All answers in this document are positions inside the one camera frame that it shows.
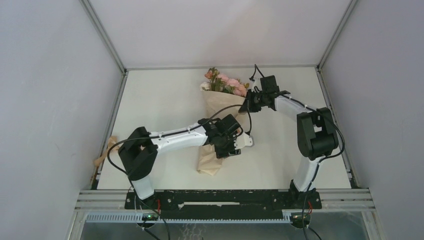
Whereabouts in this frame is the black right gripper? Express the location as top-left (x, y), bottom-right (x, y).
top-left (239, 88), bottom-right (268, 112)

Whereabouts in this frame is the brown wrapping paper sheet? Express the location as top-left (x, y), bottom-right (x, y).
top-left (197, 91), bottom-right (247, 176)

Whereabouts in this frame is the pink fake rose stem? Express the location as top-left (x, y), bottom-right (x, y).
top-left (212, 72), bottom-right (249, 97)

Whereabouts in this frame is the pink fake rose sprig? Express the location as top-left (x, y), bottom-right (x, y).
top-left (199, 67), bottom-right (221, 92)

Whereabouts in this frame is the tan ribbon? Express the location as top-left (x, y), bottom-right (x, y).
top-left (93, 135), bottom-right (120, 167)

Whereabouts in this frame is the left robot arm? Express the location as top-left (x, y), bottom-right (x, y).
top-left (118, 114), bottom-right (253, 209)

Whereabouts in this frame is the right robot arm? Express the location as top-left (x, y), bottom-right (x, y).
top-left (239, 75), bottom-right (342, 208)

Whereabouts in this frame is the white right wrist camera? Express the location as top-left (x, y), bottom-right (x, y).
top-left (250, 77), bottom-right (262, 93)

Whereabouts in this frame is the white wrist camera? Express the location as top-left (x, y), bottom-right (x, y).
top-left (250, 77), bottom-right (262, 93)
top-left (234, 133), bottom-right (254, 150)

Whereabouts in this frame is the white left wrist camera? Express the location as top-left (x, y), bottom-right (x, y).
top-left (234, 133), bottom-right (254, 150)

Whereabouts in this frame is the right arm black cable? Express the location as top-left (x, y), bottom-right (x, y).
top-left (249, 63), bottom-right (346, 240)

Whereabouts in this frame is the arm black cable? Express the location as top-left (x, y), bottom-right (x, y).
top-left (249, 63), bottom-right (346, 240)
top-left (105, 104), bottom-right (253, 240)

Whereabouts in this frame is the black mounting base rail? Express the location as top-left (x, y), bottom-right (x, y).
top-left (124, 189), bottom-right (323, 219)

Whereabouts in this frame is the white slotted cable duct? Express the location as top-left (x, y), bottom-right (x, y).
top-left (85, 212), bottom-right (294, 224)

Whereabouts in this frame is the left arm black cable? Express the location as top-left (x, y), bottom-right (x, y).
top-left (105, 104), bottom-right (253, 240)

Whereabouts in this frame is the aluminium frame rail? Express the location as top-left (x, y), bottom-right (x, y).
top-left (75, 188), bottom-right (376, 212)

